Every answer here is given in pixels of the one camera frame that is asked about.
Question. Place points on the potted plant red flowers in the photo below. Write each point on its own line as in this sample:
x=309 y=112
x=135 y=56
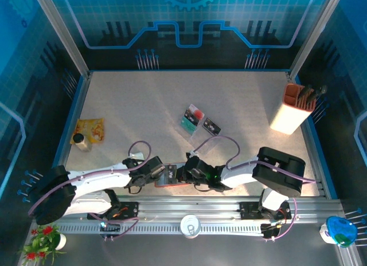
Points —
x=43 y=243

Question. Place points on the white knife block orange top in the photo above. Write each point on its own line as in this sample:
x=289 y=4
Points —
x=286 y=119

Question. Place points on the yellow snack packet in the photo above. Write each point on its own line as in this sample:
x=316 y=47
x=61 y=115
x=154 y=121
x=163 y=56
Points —
x=91 y=128

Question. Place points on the orange leather card holder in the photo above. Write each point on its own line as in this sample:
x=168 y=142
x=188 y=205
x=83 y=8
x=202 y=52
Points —
x=172 y=185

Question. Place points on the aluminium frame post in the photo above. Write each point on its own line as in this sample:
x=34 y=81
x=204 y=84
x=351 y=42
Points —
x=66 y=36
x=313 y=36

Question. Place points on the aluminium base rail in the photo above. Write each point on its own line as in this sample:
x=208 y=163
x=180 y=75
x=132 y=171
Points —
x=186 y=205

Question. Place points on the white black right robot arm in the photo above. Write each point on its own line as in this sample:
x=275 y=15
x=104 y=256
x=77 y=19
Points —
x=238 y=174

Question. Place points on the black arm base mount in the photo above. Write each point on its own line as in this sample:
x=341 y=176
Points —
x=249 y=210
x=129 y=210

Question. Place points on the black Vip card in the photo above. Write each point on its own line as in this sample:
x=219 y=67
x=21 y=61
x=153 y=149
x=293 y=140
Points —
x=171 y=174
x=211 y=126
x=190 y=117

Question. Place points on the white red april card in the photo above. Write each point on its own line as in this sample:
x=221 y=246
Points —
x=198 y=114

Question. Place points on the beige bottle with black cap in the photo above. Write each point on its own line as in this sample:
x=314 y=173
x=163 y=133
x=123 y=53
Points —
x=83 y=145

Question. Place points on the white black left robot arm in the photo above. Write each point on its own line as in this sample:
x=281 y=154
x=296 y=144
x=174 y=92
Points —
x=100 y=177

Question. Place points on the blue and white device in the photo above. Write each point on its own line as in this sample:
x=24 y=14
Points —
x=341 y=228

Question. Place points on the clear acrylic card stand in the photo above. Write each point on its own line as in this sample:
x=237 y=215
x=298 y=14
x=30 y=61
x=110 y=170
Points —
x=193 y=137

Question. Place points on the green card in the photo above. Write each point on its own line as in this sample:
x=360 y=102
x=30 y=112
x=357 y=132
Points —
x=187 y=126

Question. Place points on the white paper cup with lid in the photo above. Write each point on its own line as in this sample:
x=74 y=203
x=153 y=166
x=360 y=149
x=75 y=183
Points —
x=190 y=226

